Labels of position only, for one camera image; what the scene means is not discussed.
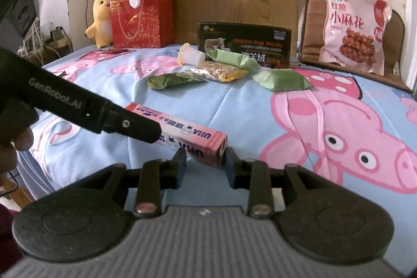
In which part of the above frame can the pink UHA candy box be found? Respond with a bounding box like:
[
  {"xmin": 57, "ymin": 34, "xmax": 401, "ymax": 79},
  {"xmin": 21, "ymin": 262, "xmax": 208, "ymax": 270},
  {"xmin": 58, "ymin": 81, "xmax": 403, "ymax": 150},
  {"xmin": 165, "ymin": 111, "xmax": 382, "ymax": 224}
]
[{"xmin": 126, "ymin": 102, "xmax": 228, "ymax": 167}]

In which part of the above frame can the green candy bag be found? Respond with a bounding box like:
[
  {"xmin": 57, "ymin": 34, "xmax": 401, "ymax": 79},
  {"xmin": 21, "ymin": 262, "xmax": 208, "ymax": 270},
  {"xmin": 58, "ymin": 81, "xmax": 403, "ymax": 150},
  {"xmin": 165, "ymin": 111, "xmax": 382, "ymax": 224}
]
[{"xmin": 147, "ymin": 72, "xmax": 204, "ymax": 90}]

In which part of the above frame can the light green pastry packet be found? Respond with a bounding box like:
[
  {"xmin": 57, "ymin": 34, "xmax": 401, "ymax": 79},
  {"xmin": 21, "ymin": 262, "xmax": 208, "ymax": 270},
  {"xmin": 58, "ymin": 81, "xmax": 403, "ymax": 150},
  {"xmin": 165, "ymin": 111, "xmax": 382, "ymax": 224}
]
[{"xmin": 252, "ymin": 69, "xmax": 313, "ymax": 92}]

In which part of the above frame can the yellow nut snack packet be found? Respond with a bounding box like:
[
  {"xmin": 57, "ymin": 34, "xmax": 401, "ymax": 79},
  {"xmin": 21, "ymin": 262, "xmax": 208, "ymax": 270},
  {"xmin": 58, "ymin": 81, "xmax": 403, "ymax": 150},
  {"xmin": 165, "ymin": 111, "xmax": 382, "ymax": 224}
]
[{"xmin": 185, "ymin": 61, "xmax": 249, "ymax": 83}]

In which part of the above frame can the person's left hand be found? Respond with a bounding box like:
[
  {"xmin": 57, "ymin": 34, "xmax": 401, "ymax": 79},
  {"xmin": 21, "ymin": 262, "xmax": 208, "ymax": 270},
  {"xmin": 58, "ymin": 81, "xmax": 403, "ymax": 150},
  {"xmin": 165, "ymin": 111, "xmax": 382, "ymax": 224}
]
[{"xmin": 0, "ymin": 128, "xmax": 34, "ymax": 185}]

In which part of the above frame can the red envelope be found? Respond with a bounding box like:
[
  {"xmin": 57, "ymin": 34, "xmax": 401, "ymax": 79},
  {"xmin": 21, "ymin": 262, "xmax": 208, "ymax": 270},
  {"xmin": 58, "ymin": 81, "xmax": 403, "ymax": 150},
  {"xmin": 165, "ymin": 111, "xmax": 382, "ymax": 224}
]
[{"xmin": 81, "ymin": 49, "xmax": 132, "ymax": 61}]

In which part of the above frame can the yellow duck plush toy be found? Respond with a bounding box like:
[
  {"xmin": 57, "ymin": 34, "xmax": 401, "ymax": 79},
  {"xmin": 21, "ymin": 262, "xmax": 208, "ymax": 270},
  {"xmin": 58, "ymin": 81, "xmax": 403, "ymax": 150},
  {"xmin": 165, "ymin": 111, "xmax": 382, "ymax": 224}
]
[{"xmin": 85, "ymin": 0, "xmax": 113, "ymax": 49}]

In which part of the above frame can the black cardboard storage box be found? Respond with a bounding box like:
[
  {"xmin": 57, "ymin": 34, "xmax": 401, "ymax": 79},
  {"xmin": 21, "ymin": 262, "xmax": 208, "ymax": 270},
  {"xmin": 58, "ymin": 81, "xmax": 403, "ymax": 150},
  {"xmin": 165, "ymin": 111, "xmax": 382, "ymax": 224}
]
[{"xmin": 197, "ymin": 22, "xmax": 291, "ymax": 69}]

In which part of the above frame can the red gift bag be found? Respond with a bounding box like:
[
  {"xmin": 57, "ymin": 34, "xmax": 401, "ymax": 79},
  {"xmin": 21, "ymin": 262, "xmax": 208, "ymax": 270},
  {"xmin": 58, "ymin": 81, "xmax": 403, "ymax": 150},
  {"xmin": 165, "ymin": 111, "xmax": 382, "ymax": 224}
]
[{"xmin": 110, "ymin": 0, "xmax": 175, "ymax": 48}]

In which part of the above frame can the brown chair cushion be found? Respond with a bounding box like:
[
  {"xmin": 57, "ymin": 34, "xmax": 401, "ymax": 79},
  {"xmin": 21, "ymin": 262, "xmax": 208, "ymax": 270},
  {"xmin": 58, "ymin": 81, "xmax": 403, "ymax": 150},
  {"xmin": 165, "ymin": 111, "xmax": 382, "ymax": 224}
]
[{"xmin": 298, "ymin": 0, "xmax": 411, "ymax": 93}]

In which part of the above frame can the large pink snack bag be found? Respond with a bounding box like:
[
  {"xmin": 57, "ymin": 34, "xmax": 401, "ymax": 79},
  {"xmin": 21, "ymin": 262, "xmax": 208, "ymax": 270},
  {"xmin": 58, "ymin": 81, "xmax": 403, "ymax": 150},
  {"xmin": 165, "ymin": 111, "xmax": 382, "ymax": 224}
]
[{"xmin": 320, "ymin": 0, "xmax": 392, "ymax": 75}]

